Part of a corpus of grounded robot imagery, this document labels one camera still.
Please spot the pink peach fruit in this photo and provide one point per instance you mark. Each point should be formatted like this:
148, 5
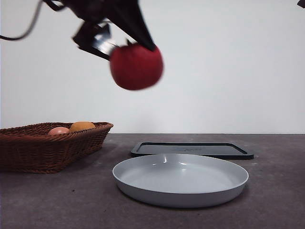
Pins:
58, 131

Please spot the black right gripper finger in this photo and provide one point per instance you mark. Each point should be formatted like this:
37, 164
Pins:
301, 3

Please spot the orange round fruit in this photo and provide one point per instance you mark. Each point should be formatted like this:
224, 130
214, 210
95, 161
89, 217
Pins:
82, 126

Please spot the brown wicker basket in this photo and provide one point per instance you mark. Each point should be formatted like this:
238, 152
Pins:
47, 152

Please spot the black rectangular tray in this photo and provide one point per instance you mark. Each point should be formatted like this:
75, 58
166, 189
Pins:
214, 149

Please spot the red tomato with green calyx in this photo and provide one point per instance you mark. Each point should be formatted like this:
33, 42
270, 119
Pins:
137, 68

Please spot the grey round plate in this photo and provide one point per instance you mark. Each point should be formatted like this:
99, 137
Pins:
181, 176

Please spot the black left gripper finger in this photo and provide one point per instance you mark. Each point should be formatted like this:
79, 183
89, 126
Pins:
128, 21
91, 39

